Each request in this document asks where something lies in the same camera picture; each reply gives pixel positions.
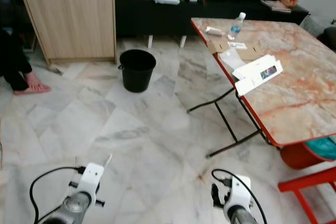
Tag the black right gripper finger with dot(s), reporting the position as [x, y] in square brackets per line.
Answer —
[214, 196]

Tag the thin pale stick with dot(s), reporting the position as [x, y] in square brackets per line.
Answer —
[109, 159]

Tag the red bin with teal bag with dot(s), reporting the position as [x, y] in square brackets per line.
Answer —
[302, 157]

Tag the red plastic stool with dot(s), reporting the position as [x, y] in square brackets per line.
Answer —
[310, 182]

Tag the long white carton box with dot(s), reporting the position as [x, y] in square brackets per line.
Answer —
[260, 74]

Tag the clear plastic bag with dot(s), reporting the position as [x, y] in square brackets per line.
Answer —
[232, 59]

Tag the marble pattern folding table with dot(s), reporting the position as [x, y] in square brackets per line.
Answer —
[294, 77]

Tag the flat brown cardboard with label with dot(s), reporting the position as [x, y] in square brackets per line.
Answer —
[252, 52]

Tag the black plastic bucket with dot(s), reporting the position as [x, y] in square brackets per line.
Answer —
[137, 72]

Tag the small white wrapper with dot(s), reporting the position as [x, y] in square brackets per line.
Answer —
[215, 31]

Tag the clear plastic water bottle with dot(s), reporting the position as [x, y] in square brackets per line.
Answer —
[235, 28]

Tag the barefoot person in black trousers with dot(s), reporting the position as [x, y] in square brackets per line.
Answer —
[16, 64]

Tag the black tv console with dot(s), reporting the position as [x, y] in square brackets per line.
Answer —
[168, 17]

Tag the dark grey fabric sofa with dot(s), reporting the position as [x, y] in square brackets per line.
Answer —
[328, 38]

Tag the side table with lace cloth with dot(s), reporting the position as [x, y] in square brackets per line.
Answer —
[312, 22]

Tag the thin magazine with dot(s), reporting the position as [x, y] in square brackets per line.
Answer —
[275, 5]

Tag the light wooden cabinet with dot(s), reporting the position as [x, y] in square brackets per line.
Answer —
[71, 17]

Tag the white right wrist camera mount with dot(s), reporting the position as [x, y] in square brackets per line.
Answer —
[240, 195]

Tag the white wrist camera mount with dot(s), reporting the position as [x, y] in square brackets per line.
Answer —
[240, 195]
[90, 178]

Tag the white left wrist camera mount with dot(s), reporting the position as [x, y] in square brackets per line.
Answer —
[90, 178]

